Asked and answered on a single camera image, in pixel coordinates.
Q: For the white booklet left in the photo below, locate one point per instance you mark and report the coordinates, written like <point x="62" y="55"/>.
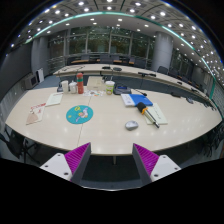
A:
<point x="54" y="99"/>

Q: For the black office chair left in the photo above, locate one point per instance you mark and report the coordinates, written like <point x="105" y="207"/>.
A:
<point x="18" y="145"/>

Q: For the round teal mouse pad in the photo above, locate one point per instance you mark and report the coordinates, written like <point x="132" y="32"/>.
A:
<point x="79" y="114"/>

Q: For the cardboard box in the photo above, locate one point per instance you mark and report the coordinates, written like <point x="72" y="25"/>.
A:
<point x="95" y="83"/>

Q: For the white jar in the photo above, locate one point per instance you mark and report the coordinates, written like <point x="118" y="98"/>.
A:
<point x="73" y="87"/>

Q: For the black yellow handled tool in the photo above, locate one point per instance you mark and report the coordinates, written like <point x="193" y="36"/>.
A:
<point x="144" y="111"/>

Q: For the blue notebook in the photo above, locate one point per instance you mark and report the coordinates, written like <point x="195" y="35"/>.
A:
<point x="134" y="99"/>

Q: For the white green paper cup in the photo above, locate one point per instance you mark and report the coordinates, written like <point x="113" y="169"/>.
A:
<point x="109" y="87"/>

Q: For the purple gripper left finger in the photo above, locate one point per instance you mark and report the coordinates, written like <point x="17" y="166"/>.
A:
<point x="69" y="166"/>

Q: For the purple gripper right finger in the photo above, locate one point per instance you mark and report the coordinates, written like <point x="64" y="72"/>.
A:
<point x="152" y="167"/>

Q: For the white paper sheet right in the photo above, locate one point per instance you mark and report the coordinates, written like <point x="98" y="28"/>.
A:
<point x="156" y="112"/>

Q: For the grey computer mouse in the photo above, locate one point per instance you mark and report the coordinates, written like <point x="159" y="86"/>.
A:
<point x="131" y="125"/>

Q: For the colourful leaflet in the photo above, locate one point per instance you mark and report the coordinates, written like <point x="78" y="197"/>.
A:
<point x="93" y="93"/>

